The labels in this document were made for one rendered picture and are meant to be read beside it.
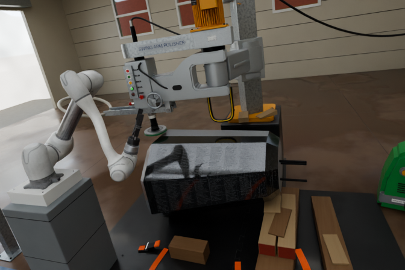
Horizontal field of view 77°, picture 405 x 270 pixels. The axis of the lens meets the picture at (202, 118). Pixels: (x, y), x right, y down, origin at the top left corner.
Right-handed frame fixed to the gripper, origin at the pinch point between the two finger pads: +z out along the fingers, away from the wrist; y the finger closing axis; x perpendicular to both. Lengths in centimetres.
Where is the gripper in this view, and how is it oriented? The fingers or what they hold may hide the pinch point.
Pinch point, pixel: (140, 113)
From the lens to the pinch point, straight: 161.9
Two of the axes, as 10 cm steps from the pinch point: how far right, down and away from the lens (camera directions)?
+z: 2.9, -9.4, -1.9
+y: -2.4, -2.7, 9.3
